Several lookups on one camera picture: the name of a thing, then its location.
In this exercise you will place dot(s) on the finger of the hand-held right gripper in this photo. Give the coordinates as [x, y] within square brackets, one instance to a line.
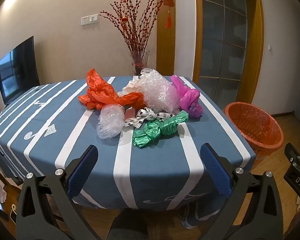
[292, 152]

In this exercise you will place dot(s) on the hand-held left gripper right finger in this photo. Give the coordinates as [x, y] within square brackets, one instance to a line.
[215, 171]

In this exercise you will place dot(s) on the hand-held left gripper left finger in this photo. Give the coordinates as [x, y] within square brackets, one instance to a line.
[82, 171]

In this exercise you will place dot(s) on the orange plastic waste basket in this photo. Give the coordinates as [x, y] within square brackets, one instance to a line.
[255, 130]

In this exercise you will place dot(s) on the magenta plastic bag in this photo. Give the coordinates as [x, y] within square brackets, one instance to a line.
[190, 100]

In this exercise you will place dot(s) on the orange plastic bag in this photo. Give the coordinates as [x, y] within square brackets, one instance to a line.
[100, 95]

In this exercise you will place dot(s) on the white paw-print plastic bag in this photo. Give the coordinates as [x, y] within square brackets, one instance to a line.
[146, 116]

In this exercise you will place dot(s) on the large bubble wrap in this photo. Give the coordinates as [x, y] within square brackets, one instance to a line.
[157, 92]

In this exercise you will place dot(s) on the blue white striped tablecloth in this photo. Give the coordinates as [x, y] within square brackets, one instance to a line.
[52, 135]

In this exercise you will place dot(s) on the small clear plastic bag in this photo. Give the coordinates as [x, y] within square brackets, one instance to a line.
[110, 122]

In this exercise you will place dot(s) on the green plastic bag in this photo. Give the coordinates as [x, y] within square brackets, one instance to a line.
[155, 132]

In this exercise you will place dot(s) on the black flat television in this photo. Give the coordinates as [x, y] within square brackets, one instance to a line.
[17, 72]

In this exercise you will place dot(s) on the clear glass vase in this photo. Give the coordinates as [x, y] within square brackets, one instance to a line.
[139, 62]

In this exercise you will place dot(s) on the frosted glass sliding door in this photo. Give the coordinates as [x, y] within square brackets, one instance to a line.
[222, 42]

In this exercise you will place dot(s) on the red berry branches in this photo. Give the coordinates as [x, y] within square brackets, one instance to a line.
[136, 30]

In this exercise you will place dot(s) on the red hanging knot ornament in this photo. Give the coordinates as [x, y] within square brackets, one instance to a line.
[168, 2]

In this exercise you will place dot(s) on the wooden door frame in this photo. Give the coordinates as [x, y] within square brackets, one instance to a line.
[255, 55]

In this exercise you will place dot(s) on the small white wall switch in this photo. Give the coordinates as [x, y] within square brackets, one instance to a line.
[270, 47]

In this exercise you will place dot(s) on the white wall switch panel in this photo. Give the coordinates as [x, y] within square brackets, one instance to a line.
[90, 20]

